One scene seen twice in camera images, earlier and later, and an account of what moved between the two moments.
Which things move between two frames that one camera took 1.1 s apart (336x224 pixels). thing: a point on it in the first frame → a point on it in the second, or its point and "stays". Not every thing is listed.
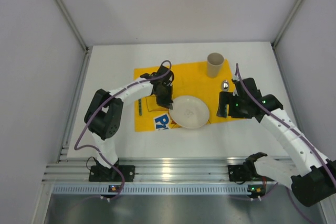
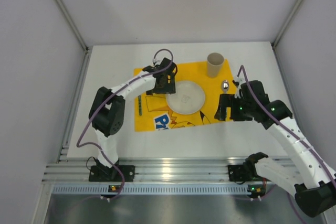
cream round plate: (189, 112) → (189, 98)
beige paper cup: (214, 60) stays
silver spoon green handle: (226, 86) stays
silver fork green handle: (140, 111) stays
